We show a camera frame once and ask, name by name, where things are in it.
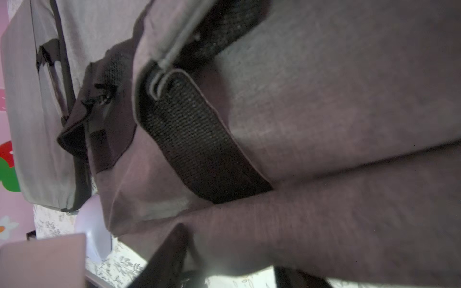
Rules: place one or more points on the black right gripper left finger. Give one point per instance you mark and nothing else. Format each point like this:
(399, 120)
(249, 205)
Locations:
(165, 267)

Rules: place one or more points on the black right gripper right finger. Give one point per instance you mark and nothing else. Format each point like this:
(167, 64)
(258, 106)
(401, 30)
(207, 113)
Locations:
(290, 278)

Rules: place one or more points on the grey backpack with black straps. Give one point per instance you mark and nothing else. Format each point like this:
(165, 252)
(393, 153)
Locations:
(318, 136)

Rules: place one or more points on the lilac computer mouse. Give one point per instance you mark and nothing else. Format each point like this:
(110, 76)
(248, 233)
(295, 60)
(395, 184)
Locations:
(90, 221)

